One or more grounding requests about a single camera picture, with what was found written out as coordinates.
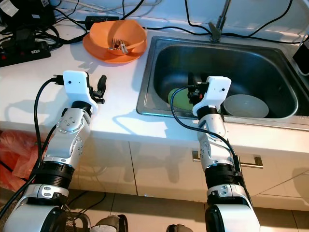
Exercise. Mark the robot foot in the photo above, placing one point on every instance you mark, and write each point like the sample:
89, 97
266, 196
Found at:
179, 228
111, 224

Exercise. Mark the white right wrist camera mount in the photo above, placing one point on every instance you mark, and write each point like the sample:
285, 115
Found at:
217, 92

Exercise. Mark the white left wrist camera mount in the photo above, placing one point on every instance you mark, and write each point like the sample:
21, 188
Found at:
76, 87

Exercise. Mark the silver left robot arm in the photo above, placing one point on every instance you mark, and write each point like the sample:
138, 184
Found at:
67, 140

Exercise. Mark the orange plastic plate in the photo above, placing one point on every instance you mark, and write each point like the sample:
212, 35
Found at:
94, 53

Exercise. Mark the grey bowl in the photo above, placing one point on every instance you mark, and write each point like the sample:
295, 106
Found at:
246, 106

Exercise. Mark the black power strip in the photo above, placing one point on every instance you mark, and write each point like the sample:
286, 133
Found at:
24, 52

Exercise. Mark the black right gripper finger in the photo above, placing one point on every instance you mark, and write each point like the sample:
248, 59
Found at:
193, 79

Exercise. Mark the stainless steel sink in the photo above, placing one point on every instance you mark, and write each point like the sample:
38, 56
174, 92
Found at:
260, 63

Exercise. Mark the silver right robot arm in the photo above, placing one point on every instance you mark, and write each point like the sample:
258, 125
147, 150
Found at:
215, 140

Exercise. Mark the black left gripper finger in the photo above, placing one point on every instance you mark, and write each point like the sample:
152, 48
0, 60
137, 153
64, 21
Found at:
102, 84

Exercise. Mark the orange plastic bowl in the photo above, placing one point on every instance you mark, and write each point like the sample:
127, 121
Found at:
104, 36

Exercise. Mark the dark metal faucet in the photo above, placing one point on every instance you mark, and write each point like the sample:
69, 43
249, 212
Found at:
215, 29

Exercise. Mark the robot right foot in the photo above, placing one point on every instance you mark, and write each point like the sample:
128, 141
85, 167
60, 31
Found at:
179, 228

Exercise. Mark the white cabinet door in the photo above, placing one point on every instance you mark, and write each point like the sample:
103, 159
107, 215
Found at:
164, 169
116, 164

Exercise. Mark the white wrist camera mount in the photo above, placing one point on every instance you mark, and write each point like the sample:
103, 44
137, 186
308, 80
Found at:
76, 87
217, 92

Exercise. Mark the green plate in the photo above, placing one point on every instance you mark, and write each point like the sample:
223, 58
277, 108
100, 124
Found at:
178, 99

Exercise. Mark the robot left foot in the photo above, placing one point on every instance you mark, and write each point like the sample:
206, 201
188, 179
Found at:
111, 224

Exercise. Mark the black power adapter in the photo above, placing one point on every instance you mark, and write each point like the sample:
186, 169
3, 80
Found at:
101, 20

